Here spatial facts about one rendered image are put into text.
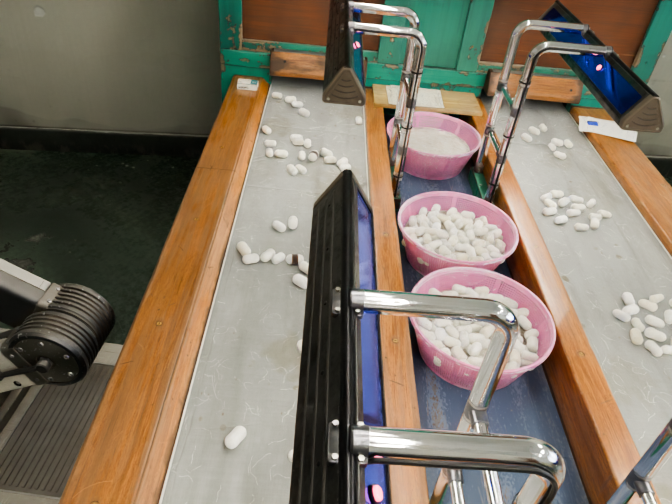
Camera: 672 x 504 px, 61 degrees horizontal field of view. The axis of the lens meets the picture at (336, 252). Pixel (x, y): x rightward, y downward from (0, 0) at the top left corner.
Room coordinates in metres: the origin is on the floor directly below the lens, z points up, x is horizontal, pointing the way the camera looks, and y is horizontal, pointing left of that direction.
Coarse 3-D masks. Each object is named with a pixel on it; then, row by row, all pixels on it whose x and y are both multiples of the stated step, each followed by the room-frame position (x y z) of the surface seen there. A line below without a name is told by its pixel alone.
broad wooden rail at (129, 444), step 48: (240, 96) 1.57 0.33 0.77; (240, 144) 1.29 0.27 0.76; (192, 192) 1.05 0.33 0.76; (240, 192) 1.10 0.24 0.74; (192, 240) 0.88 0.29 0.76; (192, 288) 0.74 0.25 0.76; (144, 336) 0.62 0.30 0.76; (192, 336) 0.64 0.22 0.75; (144, 384) 0.52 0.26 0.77; (96, 432) 0.44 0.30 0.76; (144, 432) 0.44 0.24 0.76; (96, 480) 0.37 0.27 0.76; (144, 480) 0.38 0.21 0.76
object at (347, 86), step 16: (336, 0) 1.50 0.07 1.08; (352, 0) 1.47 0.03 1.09; (336, 16) 1.37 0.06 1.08; (352, 16) 1.32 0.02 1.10; (336, 32) 1.24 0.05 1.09; (336, 48) 1.14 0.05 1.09; (352, 48) 1.10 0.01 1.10; (336, 64) 1.04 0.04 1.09; (352, 64) 1.01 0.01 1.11; (336, 80) 0.98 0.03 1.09; (352, 80) 0.98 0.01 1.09; (336, 96) 0.98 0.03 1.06; (352, 96) 0.98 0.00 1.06
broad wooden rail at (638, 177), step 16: (576, 112) 1.75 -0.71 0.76; (592, 112) 1.76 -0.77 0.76; (592, 144) 1.57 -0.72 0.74; (608, 144) 1.54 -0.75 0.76; (624, 144) 1.55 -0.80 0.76; (608, 160) 1.45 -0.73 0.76; (624, 160) 1.45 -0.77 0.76; (640, 160) 1.46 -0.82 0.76; (624, 176) 1.35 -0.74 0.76; (640, 176) 1.36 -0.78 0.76; (656, 176) 1.37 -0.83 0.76; (640, 192) 1.28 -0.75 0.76; (656, 192) 1.29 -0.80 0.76; (640, 208) 1.22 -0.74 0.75; (656, 208) 1.21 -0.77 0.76; (656, 224) 1.14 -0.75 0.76
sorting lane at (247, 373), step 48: (288, 144) 1.36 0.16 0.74; (336, 144) 1.39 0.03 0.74; (288, 192) 1.13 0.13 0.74; (240, 240) 0.93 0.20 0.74; (288, 240) 0.95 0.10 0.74; (240, 288) 0.78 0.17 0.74; (288, 288) 0.80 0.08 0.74; (240, 336) 0.66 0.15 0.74; (288, 336) 0.68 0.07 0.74; (192, 384) 0.55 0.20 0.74; (240, 384) 0.56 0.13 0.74; (288, 384) 0.57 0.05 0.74; (192, 432) 0.47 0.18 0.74; (288, 432) 0.49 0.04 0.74; (192, 480) 0.40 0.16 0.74; (240, 480) 0.40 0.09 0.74; (288, 480) 0.41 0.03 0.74
